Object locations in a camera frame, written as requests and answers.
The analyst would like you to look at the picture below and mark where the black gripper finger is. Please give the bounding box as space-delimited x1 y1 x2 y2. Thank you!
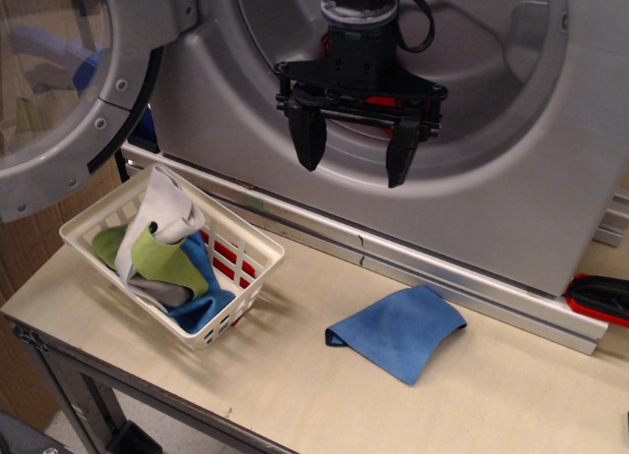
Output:
385 118 422 188
287 96 327 171

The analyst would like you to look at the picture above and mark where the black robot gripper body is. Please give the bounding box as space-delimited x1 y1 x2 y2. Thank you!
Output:
273 21 448 142

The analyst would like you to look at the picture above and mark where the red cloth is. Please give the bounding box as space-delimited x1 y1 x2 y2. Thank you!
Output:
200 230 257 289

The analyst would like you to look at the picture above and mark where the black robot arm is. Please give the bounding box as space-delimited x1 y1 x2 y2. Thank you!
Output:
273 0 448 188

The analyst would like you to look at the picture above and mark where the grey toy washing machine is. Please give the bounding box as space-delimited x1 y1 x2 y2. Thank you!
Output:
150 0 628 294

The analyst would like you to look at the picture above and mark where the white cloth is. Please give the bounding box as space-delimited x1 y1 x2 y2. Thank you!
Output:
114 165 205 312

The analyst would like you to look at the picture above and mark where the blue cloth on table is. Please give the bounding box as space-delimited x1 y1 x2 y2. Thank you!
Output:
324 286 467 385

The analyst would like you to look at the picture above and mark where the green cloth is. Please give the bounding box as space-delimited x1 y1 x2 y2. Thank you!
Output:
91 222 209 302

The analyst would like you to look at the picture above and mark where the blue cloth in basket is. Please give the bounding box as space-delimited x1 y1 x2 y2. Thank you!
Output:
168 231 235 334

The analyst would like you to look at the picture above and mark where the grey cloth in basket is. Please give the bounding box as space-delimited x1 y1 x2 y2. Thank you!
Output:
129 274 194 308

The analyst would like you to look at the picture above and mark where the transparent round washer door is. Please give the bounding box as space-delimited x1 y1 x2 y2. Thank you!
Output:
1 0 198 222

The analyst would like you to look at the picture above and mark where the red and black tool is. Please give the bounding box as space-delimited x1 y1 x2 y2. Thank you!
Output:
565 273 628 327

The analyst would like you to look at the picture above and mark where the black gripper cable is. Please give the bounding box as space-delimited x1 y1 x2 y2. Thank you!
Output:
395 0 436 53

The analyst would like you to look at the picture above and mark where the aluminium extrusion rail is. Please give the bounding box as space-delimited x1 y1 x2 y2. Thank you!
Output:
122 143 610 355

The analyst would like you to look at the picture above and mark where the grey metal table frame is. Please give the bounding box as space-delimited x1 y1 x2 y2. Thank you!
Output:
1 311 291 453

